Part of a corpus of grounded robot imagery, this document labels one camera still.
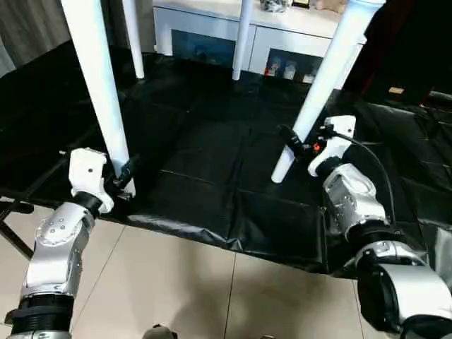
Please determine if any white plastic table leg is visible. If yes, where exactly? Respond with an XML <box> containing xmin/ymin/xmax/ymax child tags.
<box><xmin>231</xmin><ymin>0</ymin><xmax>254</xmax><ymax>81</ymax></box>
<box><xmin>122</xmin><ymin>0</ymin><xmax>145</xmax><ymax>81</ymax></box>
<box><xmin>270</xmin><ymin>0</ymin><xmax>386</xmax><ymax>184</ymax></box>
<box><xmin>59</xmin><ymin>0</ymin><xmax>137</xmax><ymax>198</ymax></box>

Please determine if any black plastic cover mat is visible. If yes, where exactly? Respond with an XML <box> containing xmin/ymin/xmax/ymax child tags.
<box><xmin>0</xmin><ymin>40</ymin><xmax>452</xmax><ymax>280</ymax></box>

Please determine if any black tripod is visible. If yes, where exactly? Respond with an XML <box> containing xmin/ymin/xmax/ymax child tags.
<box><xmin>0</xmin><ymin>197</ymin><xmax>35</xmax><ymax>262</ymax></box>

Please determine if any white sideboard with glass doors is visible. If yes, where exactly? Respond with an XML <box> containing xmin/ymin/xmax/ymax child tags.
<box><xmin>152</xmin><ymin>0</ymin><xmax>368</xmax><ymax>91</ymax></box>

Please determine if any dark robot body part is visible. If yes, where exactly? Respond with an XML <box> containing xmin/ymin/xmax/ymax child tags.
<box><xmin>144</xmin><ymin>323</ymin><xmax>179</xmax><ymax>339</ymax></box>

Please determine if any grey curtain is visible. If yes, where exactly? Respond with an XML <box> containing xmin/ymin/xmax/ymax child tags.
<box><xmin>0</xmin><ymin>0</ymin><xmax>156</xmax><ymax>77</ymax></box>

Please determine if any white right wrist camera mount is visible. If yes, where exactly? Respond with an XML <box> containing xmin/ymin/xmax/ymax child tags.
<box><xmin>307</xmin><ymin>114</ymin><xmax>357</xmax><ymax>177</ymax></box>

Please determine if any dark bundle of cables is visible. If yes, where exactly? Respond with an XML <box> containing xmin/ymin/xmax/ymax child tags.
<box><xmin>259</xmin><ymin>0</ymin><xmax>292</xmax><ymax>13</ymax></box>

